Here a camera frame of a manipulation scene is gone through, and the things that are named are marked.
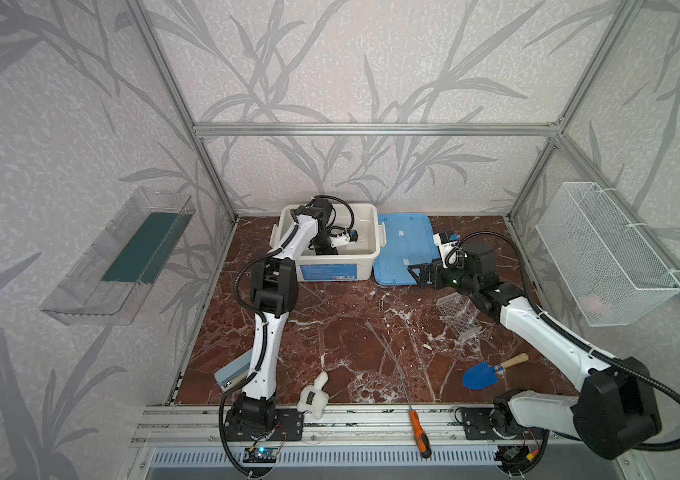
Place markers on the light blue stapler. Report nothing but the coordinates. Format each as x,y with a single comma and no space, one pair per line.
233,372

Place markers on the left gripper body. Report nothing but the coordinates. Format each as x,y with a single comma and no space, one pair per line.
322,243

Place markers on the blue garden trowel wooden handle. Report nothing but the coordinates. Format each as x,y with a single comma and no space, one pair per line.
484,375

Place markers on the clear wall shelf green mat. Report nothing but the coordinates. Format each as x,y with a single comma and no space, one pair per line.
109,284

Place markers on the orange handled screwdriver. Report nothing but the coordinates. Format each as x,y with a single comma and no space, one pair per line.
420,436

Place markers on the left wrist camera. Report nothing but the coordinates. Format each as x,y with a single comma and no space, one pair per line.
343,236

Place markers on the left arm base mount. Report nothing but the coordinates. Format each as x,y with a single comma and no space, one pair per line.
279,424

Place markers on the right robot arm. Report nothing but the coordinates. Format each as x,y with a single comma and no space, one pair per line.
615,408

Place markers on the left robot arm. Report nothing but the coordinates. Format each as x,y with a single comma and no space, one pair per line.
268,287

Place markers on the left circuit board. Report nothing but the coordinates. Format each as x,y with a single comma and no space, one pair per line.
260,455

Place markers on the white wire mesh basket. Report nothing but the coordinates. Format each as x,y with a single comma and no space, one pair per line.
599,250

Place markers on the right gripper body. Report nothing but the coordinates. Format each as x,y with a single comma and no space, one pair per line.
429,272

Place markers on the clear acrylic test tube rack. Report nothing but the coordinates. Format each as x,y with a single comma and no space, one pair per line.
459,314

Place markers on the pink object in basket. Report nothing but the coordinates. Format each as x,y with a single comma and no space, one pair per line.
593,305

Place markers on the white plastic storage bin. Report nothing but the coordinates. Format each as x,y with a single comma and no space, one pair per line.
354,260

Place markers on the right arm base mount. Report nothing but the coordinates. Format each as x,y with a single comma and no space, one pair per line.
482,423

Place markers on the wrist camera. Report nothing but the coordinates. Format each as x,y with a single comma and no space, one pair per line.
343,236
447,243

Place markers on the clear plastic pipette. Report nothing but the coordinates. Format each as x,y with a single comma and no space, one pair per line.
390,353

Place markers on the blue plastic bin lid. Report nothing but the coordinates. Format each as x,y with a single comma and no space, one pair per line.
409,241

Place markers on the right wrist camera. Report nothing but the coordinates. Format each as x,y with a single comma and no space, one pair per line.
447,243

